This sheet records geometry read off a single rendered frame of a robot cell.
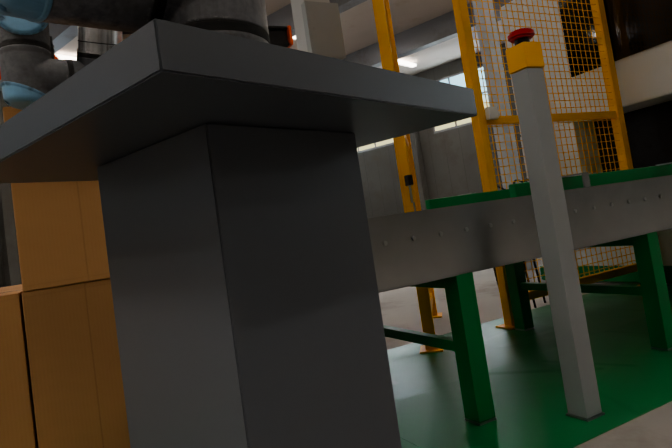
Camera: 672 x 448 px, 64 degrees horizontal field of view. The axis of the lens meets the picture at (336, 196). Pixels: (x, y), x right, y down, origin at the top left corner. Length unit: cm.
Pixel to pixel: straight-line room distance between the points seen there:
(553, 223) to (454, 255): 27
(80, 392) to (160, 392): 65
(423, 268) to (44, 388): 92
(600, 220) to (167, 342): 155
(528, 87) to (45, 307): 128
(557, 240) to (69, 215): 119
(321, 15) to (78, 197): 194
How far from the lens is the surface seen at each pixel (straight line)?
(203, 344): 61
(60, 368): 133
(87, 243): 131
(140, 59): 43
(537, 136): 152
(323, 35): 292
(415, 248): 143
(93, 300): 132
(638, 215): 211
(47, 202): 132
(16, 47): 122
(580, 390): 159
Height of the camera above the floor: 58
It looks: 3 degrees up
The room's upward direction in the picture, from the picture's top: 8 degrees counter-clockwise
